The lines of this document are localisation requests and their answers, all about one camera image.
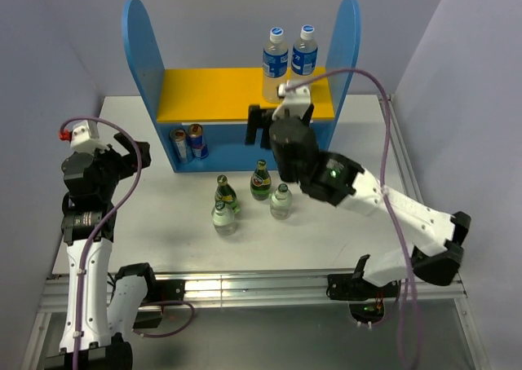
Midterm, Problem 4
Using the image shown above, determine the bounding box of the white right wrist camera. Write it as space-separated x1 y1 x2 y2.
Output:
272 81 312 121

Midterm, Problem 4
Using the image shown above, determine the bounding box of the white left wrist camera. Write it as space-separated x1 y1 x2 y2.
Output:
58 120 108 155

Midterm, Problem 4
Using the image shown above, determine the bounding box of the green Perrier bottle right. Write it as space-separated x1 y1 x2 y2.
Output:
250 160 272 200

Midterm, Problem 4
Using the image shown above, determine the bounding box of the red bull can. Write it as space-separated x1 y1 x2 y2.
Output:
188 123 209 159
170 128 193 164

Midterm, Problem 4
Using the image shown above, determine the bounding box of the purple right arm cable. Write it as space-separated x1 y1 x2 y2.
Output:
285 68 423 370

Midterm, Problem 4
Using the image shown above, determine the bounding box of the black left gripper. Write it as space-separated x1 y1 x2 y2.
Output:
87 132 150 200

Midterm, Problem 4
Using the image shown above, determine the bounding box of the green perrier bottle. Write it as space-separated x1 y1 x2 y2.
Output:
250 160 272 200
215 174 240 214

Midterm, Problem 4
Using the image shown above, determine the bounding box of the aluminium rail frame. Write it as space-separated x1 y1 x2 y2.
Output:
21 95 493 369

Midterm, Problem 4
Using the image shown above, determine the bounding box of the Chang soda water bottle right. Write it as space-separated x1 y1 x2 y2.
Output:
270 183 293 220

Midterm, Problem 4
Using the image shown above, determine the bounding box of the Red Bull can left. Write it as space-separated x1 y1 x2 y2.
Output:
170 128 193 164

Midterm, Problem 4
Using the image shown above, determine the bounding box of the Red Bull can right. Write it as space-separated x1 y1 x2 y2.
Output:
188 123 209 159

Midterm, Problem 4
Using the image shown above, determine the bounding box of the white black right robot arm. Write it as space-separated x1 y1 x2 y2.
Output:
246 105 471 302

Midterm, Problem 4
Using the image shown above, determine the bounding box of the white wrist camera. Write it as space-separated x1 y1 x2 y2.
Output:
272 81 312 121
58 120 108 155

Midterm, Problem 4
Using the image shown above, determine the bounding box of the Chang soda water bottle left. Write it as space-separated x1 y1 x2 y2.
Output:
211 200 237 236

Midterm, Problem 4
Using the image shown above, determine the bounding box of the Pocari Sweat bottle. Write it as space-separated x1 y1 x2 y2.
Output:
263 27 289 103
290 24 318 82

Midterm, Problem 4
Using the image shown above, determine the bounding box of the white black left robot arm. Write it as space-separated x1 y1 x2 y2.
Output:
58 121 159 369

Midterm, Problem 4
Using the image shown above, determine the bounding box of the green Perrier bottle left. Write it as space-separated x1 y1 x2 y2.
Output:
215 174 240 214

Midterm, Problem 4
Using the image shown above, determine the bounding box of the chang soda water bottle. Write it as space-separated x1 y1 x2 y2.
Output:
270 183 293 220
211 200 237 236

